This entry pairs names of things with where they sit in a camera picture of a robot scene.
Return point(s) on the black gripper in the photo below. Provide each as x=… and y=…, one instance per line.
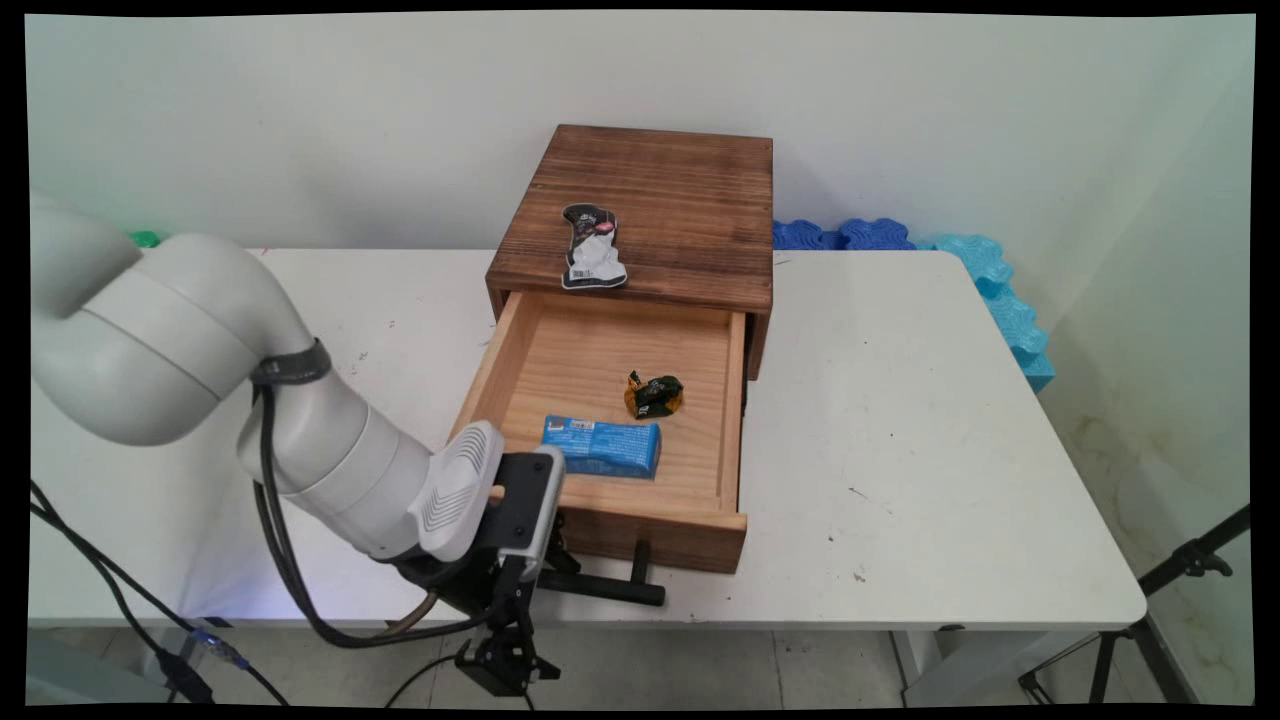
x=465, y=585

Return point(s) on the cyan foam mat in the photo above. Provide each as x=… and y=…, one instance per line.
x=1005, y=300

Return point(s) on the light wooden drawer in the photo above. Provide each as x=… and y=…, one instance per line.
x=600, y=350

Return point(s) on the black and gold wrapper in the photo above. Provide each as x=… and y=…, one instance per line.
x=655, y=395

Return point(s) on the dark brown wooden cabinet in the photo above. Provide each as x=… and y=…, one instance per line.
x=660, y=200

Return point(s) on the black tripod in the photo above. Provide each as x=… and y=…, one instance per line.
x=1150, y=620

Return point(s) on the white black snack packet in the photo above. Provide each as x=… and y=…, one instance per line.
x=593, y=250

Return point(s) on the blue snack bar pack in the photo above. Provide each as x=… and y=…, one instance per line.
x=605, y=447

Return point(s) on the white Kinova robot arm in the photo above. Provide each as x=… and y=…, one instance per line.
x=180, y=320

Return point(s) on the silver black wrist camera box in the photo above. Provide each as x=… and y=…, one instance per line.
x=528, y=505

